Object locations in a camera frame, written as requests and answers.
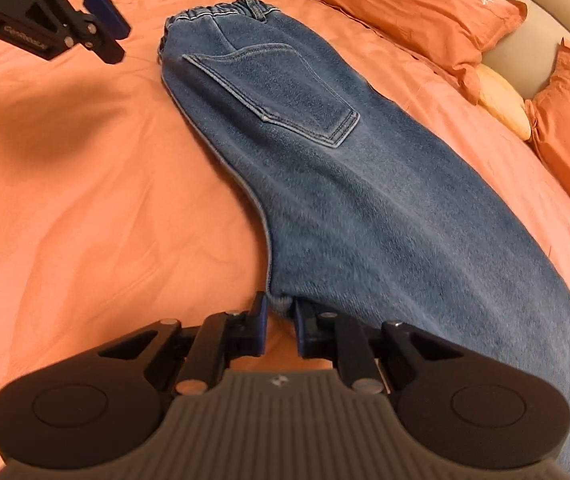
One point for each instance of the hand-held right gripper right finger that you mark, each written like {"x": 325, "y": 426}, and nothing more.
{"x": 303, "y": 327}

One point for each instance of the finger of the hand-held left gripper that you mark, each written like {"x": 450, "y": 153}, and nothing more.
{"x": 107, "y": 15}

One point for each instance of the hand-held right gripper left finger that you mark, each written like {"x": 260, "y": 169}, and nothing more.
{"x": 261, "y": 322}

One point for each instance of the blue denim pants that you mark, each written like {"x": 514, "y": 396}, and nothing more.
{"x": 340, "y": 185}

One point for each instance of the yellow cushion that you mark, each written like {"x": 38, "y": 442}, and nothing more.
{"x": 502, "y": 102}

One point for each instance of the beige upholstered headboard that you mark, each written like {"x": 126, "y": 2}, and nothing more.
{"x": 525, "y": 57}

